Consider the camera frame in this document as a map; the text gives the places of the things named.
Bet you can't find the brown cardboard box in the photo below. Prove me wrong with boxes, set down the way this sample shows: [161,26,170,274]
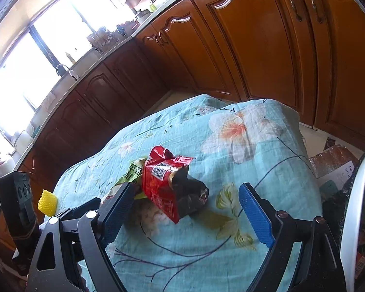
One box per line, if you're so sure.
[308,144,363,187]

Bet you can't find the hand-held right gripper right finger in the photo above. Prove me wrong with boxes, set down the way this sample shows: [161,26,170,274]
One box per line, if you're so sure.
[238,182,345,292]

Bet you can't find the white bin with black bag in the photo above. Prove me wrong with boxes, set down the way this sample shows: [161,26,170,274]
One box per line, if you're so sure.
[321,136,365,292]

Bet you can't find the brown wooden lower cabinets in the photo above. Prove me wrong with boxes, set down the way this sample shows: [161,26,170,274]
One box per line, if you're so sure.
[0,0,365,250]

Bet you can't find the yellow foam fruit net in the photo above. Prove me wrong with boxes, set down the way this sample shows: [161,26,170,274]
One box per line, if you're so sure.
[38,189,58,218]

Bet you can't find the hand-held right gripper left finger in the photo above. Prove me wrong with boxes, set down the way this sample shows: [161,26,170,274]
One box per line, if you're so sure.
[27,182,137,292]

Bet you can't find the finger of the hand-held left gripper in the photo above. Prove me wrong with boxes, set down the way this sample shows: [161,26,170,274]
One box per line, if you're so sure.
[39,197,102,228]

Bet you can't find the small metal pot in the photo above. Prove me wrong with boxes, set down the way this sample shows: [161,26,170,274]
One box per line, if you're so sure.
[135,9,153,24]

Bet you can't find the teal floral cloth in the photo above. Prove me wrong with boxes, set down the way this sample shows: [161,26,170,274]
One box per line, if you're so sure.
[53,93,323,292]

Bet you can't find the red snack bag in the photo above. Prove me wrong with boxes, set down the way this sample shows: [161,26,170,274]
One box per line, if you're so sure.
[141,146,196,224]

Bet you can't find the utensil rack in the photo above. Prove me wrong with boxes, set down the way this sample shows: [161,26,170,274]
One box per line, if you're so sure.
[86,27,115,48]

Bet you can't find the green yellow snack wrapper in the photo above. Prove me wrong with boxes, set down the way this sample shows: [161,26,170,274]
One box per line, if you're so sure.
[115,157,147,190]

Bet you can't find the kitchen window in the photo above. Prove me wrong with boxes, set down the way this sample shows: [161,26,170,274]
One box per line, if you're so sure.
[0,0,142,149]

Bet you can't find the speckled kitchen countertop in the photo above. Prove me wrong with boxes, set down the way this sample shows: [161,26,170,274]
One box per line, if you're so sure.
[0,0,207,186]

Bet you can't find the kitchen sink faucet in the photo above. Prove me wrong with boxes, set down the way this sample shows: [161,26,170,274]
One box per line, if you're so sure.
[55,64,80,82]

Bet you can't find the metal cabinet door handle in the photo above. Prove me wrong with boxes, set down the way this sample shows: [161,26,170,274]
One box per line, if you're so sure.
[307,0,325,24]
[285,0,303,22]

